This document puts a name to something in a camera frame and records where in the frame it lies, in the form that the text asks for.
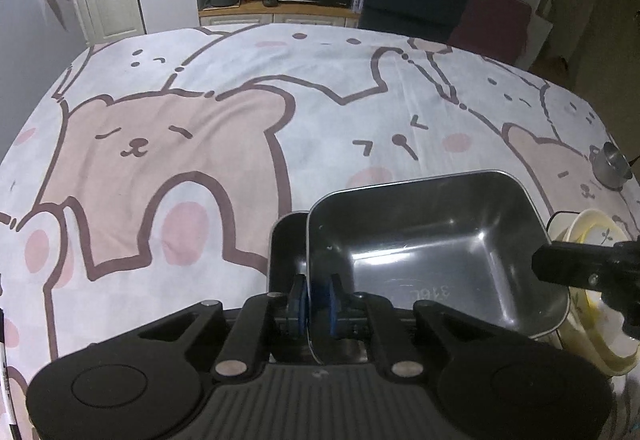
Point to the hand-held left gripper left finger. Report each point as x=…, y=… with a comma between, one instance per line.
x=300, y=307

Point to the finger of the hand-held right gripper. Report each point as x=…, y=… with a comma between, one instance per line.
x=570, y=265

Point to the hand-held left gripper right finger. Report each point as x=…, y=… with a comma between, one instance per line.
x=334, y=310

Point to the white lemon print bowl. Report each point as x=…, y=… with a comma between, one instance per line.
x=597, y=235

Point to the rectangular steel container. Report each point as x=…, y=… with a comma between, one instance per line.
x=287, y=245
x=435, y=260

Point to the small round steel bowl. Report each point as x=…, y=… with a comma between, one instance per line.
x=610, y=168

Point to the bear print tablecloth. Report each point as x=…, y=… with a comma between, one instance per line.
x=200, y=85

